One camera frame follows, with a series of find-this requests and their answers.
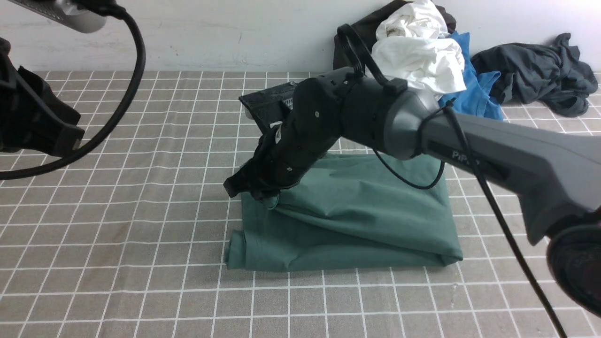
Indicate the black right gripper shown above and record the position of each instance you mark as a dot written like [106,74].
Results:
[319,117]

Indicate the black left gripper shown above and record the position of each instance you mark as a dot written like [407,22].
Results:
[31,116]

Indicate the green long-sleeve top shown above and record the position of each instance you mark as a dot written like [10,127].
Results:
[349,211]

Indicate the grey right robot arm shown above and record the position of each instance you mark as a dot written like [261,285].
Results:
[556,176]

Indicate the grey checkered tablecloth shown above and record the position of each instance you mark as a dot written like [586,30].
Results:
[129,241]

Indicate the white crumpled shirt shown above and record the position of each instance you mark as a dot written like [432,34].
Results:
[414,44]

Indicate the blue t-shirt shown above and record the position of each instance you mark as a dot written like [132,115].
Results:
[476,99]

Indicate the dark grey crumpled shirt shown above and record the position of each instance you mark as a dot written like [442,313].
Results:
[552,74]

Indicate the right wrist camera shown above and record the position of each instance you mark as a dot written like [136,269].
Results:
[269,106]

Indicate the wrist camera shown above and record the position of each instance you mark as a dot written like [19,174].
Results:
[269,106]
[85,16]

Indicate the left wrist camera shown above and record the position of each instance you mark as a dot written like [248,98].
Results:
[85,16]

